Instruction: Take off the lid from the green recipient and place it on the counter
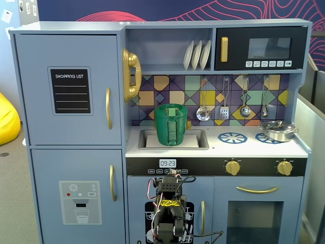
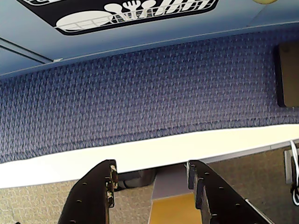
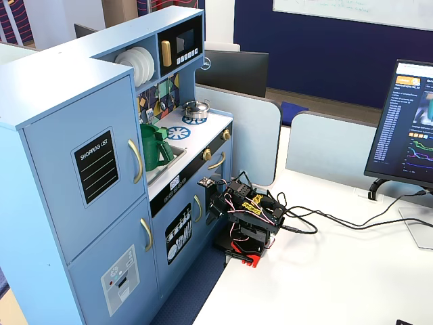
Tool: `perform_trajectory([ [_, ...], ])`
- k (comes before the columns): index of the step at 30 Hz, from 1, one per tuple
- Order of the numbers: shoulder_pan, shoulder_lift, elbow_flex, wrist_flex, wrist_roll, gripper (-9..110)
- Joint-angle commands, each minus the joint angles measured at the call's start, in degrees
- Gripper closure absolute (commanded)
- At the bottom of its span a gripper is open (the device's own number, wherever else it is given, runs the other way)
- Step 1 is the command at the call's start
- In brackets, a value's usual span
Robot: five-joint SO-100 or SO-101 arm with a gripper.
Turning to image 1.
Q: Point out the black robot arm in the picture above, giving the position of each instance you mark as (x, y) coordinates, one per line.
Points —
(170, 184)

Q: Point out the steel pot lid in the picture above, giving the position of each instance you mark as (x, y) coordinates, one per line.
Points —
(276, 125)

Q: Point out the green 3D printed container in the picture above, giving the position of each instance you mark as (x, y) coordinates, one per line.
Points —
(161, 129)

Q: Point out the gold toy faucet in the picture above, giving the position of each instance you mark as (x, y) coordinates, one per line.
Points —
(189, 124)

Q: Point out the steel skimmer spoon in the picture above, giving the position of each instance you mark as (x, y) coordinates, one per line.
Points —
(203, 114)

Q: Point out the digital clock display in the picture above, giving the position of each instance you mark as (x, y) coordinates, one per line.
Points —
(167, 163)

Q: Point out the grey toy sink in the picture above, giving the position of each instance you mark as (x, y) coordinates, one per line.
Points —
(203, 139)

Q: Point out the steel slotted spatula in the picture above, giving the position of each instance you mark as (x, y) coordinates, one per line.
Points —
(224, 113)

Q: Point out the gold toy telephone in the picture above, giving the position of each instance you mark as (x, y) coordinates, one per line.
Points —
(132, 61)

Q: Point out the white toy plate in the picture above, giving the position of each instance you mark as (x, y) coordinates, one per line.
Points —
(188, 57)
(196, 56)
(205, 54)

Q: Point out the blue toy kitchen unit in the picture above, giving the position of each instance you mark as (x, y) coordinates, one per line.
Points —
(172, 48)

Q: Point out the blue dishwasher door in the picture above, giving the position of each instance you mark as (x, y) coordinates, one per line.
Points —
(137, 193)

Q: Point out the steel ladle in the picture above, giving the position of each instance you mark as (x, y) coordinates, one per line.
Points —
(245, 111)

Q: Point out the gold stove knob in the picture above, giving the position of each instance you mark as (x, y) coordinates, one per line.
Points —
(284, 167)
(232, 167)

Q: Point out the black shopping list chalkboard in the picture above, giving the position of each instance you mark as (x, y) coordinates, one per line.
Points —
(71, 91)

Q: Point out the black control panel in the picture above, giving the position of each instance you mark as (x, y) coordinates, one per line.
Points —
(254, 166)

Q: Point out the small steel spoon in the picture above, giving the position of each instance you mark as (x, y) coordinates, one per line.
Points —
(264, 112)

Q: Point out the blue oven door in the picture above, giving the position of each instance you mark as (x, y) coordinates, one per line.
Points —
(221, 216)

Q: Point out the steel toy pot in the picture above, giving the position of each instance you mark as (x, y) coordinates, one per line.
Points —
(276, 136)

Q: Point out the blue lower freezer door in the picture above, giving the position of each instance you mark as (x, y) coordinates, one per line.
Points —
(45, 178)

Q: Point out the blue upper fridge door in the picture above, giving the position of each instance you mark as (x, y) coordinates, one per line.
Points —
(33, 101)

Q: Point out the grey office partition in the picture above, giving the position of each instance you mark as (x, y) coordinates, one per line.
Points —
(312, 152)

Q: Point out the yellow beanbag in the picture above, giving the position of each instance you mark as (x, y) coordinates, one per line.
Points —
(7, 122)

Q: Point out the black microwave door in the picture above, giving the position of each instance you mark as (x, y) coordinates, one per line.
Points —
(299, 45)

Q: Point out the white socket card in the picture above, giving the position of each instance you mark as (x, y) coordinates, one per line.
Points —
(8, 31)
(35, 10)
(21, 6)
(6, 15)
(28, 8)

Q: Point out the small wrist camera board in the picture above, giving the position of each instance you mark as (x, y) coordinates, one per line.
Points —
(174, 172)

